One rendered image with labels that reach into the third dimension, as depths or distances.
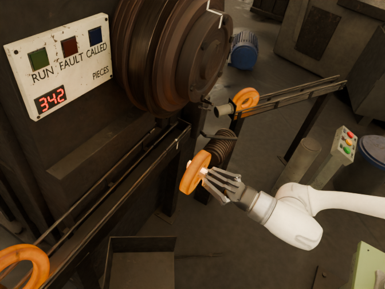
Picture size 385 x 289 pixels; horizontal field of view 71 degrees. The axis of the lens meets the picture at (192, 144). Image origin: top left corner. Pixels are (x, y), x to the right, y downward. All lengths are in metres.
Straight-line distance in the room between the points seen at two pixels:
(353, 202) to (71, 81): 0.86
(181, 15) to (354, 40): 2.83
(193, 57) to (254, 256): 1.29
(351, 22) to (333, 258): 2.38
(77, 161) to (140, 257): 0.37
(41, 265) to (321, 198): 0.86
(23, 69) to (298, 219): 0.77
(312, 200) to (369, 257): 0.68
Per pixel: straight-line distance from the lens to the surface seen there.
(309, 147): 1.67
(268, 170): 2.17
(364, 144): 2.10
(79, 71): 0.76
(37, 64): 0.67
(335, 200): 0.97
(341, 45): 3.50
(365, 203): 0.93
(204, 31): 0.77
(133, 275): 0.96
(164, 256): 0.98
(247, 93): 1.43
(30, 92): 0.69
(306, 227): 0.85
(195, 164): 0.82
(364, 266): 1.55
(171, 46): 0.75
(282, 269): 1.78
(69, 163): 0.87
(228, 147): 1.46
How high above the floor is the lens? 1.52
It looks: 45 degrees down
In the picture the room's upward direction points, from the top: 11 degrees clockwise
